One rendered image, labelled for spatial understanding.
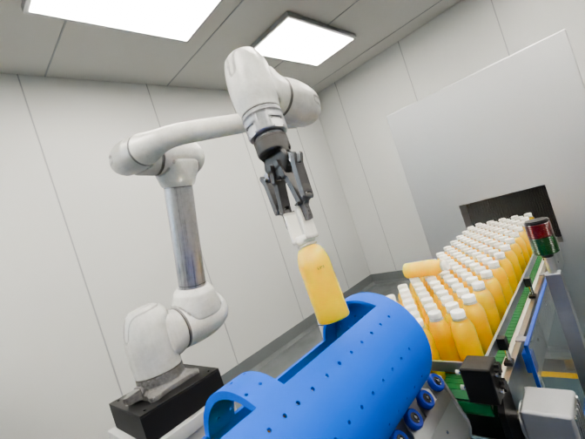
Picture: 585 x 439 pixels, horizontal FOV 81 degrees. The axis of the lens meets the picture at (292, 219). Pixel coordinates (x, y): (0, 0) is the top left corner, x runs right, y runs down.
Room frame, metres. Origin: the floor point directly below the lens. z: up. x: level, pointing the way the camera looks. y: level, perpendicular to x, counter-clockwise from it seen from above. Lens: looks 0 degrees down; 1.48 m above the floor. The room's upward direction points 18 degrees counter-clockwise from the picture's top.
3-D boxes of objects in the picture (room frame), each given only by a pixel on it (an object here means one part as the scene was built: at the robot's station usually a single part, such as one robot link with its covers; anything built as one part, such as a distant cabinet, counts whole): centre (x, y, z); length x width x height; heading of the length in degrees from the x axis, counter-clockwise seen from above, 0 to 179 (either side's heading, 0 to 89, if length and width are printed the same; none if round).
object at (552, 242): (0.99, -0.67, 1.18); 0.06 x 0.06 x 0.05
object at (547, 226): (0.99, -0.67, 1.23); 0.06 x 0.06 x 0.04
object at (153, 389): (1.14, 0.60, 1.11); 0.22 x 0.18 x 0.06; 143
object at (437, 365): (1.02, -0.20, 0.96); 0.40 x 0.01 x 0.03; 47
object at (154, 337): (1.17, 0.58, 1.25); 0.18 x 0.16 x 0.22; 142
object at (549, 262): (0.99, -0.67, 1.18); 0.06 x 0.06 x 0.16
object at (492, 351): (1.47, -0.90, 0.96); 1.60 x 0.01 x 0.03; 137
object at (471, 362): (0.85, -0.32, 0.95); 0.10 x 0.07 x 0.10; 47
